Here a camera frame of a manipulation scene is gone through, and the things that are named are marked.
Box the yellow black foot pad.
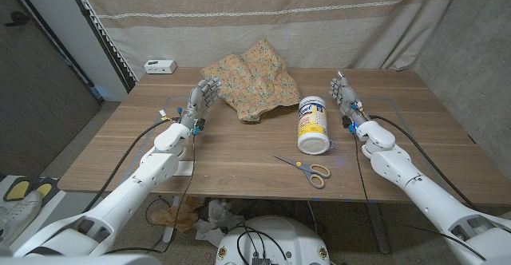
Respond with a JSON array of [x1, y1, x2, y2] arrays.
[[2, 176, 35, 203], [34, 179, 60, 206]]

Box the crumpled brown paper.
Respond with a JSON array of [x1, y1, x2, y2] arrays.
[[150, 196, 204, 234]]

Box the floral patterned cloth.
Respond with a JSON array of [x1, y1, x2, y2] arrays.
[[201, 38, 303, 122]]

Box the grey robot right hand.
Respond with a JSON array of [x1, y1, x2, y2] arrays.
[[329, 71, 370, 129]]

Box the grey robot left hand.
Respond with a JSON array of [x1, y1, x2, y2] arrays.
[[177, 76, 223, 133]]

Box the white sneaker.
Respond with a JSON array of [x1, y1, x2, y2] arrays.
[[0, 190, 44, 244]]

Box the white paper slip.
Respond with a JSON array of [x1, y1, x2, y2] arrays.
[[174, 160, 196, 177]]

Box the dark grey door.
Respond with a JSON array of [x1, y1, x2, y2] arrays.
[[0, 0, 101, 178]]

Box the white yellow wipes canister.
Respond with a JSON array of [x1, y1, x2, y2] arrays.
[[296, 95, 331, 156]]

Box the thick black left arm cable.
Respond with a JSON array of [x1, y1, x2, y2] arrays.
[[82, 117, 179, 213]]

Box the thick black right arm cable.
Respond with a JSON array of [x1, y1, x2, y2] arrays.
[[367, 114, 480, 212]]

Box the grey scissors with tan grips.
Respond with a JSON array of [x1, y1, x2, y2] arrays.
[[273, 154, 332, 190]]

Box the crumpled white paper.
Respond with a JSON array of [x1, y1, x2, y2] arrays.
[[194, 199, 245, 248]]

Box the white power strip box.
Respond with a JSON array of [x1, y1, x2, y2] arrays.
[[144, 59, 178, 75]]

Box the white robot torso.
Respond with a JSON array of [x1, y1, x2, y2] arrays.
[[215, 216, 331, 265]]

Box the beige striped curtain backdrop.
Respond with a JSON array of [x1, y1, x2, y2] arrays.
[[73, 0, 464, 71]]

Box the metal table leg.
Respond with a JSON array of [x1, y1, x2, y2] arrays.
[[162, 195, 180, 244], [365, 203, 391, 255]]

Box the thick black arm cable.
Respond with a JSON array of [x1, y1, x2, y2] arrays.
[[367, 114, 480, 212], [82, 117, 179, 213]]

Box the perforated metal rail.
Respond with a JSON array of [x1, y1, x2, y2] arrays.
[[63, 0, 139, 94]]

